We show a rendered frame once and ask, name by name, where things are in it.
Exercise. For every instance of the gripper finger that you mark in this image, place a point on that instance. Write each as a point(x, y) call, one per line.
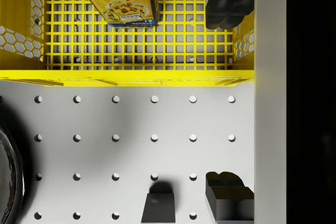
point(231, 203)
point(228, 3)

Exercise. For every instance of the grey cube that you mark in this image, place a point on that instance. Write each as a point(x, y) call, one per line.
point(158, 208)

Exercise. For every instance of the yellow basket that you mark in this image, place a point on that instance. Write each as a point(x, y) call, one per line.
point(131, 77)

